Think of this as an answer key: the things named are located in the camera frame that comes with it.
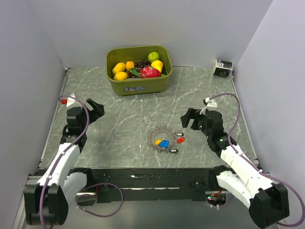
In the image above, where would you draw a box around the small orange fruit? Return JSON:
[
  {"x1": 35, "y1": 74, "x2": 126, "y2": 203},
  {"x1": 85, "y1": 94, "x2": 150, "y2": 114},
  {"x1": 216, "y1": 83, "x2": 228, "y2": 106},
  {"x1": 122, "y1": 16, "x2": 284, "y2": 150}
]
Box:
[{"x1": 125, "y1": 61, "x2": 135, "y2": 71}]

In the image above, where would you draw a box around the black key tag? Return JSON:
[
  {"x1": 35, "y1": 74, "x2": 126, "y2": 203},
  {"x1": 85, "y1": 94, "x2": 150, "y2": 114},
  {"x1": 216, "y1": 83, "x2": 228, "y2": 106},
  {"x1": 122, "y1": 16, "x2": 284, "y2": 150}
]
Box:
[{"x1": 169, "y1": 149, "x2": 179, "y2": 154}]

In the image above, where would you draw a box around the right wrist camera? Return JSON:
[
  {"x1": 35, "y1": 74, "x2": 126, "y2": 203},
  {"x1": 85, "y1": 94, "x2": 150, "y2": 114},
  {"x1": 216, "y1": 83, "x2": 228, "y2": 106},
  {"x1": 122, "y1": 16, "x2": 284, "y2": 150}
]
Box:
[{"x1": 200, "y1": 97, "x2": 217, "y2": 115}]

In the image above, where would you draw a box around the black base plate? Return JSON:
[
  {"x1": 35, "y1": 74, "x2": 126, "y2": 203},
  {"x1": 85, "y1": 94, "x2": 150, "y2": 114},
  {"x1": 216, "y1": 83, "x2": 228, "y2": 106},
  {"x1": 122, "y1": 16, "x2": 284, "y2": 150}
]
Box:
[{"x1": 88, "y1": 168, "x2": 221, "y2": 203}]

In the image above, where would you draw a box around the yellow mango lower left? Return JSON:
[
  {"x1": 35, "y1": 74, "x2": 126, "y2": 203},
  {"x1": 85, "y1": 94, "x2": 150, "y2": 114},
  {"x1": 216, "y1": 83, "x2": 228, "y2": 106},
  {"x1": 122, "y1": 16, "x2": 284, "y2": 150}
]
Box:
[{"x1": 114, "y1": 72, "x2": 129, "y2": 81}]

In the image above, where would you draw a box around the red key tag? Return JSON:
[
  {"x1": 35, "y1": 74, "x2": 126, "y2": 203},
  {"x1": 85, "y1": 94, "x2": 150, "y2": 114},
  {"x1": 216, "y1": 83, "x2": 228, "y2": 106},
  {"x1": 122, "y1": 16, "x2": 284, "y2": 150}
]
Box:
[{"x1": 177, "y1": 137, "x2": 185, "y2": 144}]

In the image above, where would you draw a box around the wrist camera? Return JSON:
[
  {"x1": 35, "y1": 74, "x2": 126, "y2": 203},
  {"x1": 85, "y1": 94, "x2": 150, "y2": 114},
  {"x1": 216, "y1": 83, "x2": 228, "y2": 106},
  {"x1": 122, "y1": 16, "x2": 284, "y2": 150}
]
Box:
[
  {"x1": 60, "y1": 94, "x2": 81, "y2": 109},
  {"x1": 200, "y1": 97, "x2": 217, "y2": 115}
]

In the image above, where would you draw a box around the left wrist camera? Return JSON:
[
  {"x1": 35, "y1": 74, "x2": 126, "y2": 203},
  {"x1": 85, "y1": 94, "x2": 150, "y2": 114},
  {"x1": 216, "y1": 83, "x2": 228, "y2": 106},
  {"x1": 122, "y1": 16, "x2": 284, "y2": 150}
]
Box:
[{"x1": 60, "y1": 94, "x2": 81, "y2": 109}]

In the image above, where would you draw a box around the olive green plastic bin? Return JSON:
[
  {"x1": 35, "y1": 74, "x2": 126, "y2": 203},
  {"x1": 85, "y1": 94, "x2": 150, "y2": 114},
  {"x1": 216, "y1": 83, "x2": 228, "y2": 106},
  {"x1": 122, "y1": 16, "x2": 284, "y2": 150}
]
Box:
[{"x1": 106, "y1": 45, "x2": 173, "y2": 96}]

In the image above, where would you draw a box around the yellow mango upper left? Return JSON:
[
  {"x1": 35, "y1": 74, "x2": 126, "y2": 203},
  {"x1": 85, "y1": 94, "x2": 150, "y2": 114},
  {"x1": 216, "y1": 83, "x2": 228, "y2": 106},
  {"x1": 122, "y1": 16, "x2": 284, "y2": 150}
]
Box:
[{"x1": 112, "y1": 62, "x2": 126, "y2": 75}]

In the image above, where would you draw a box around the yellow mango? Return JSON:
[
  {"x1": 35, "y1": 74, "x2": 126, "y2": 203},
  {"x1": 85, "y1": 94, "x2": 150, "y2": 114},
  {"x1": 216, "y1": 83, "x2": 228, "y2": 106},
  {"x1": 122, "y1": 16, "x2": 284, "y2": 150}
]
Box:
[
  {"x1": 114, "y1": 72, "x2": 129, "y2": 81},
  {"x1": 112, "y1": 62, "x2": 126, "y2": 75}
]

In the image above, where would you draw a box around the black white roll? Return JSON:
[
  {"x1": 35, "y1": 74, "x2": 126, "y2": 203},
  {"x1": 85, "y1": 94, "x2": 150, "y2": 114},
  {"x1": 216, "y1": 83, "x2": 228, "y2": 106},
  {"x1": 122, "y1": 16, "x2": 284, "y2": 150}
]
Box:
[{"x1": 212, "y1": 59, "x2": 233, "y2": 78}]

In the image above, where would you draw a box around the green apple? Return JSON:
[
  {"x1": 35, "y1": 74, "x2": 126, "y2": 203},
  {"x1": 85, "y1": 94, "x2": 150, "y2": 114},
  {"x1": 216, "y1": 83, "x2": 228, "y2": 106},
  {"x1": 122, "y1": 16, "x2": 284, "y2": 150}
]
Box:
[{"x1": 148, "y1": 52, "x2": 160, "y2": 63}]

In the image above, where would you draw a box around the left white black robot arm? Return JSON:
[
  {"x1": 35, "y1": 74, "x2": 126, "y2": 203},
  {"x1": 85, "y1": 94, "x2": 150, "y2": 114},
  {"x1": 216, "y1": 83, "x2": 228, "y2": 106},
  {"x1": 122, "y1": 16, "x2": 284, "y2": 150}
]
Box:
[{"x1": 23, "y1": 94, "x2": 105, "y2": 228}]

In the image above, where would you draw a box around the dark grape bunch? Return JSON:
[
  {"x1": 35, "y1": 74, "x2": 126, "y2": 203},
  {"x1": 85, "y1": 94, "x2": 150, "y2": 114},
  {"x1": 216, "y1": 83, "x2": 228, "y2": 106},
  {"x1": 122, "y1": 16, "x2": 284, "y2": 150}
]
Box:
[{"x1": 127, "y1": 60, "x2": 151, "y2": 78}]

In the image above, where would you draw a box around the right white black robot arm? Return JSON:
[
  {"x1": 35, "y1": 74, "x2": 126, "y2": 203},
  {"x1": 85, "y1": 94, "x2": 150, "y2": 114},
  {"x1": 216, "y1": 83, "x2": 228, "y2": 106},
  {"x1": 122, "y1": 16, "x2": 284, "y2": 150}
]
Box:
[{"x1": 181, "y1": 108, "x2": 290, "y2": 229}]

